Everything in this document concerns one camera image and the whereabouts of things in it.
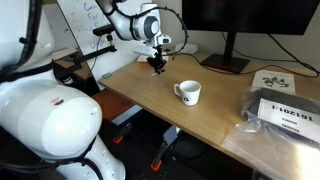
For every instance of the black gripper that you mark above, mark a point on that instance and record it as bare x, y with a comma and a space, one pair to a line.
156, 60

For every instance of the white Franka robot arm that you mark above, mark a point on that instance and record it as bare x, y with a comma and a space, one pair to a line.
50, 120

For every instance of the white mug with black logo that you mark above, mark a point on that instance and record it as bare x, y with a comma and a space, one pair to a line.
190, 94

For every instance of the small grey eraser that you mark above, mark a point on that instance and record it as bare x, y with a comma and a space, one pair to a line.
106, 75

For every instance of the orange floor mat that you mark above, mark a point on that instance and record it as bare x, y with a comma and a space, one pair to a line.
111, 103

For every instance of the black monitor stand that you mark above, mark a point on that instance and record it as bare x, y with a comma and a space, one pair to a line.
228, 56

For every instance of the large whiteboard with blue writing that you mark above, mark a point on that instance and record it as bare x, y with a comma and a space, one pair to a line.
86, 33

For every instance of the black computer monitor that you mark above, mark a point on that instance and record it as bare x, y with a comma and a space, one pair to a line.
250, 15

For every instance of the small whiteboard with sketches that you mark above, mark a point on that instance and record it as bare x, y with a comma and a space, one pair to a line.
58, 30

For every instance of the paper with dragon drawing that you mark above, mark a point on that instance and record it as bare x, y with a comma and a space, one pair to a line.
274, 81

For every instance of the black item with white label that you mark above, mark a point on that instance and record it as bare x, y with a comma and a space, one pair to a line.
286, 110

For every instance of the clear plastic bag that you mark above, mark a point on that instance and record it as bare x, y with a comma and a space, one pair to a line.
276, 143

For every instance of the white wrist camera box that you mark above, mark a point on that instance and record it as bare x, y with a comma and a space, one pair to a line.
145, 50

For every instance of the black exterior camera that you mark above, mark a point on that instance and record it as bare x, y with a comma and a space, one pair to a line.
106, 29

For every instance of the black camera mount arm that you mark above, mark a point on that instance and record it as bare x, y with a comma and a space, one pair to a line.
90, 56

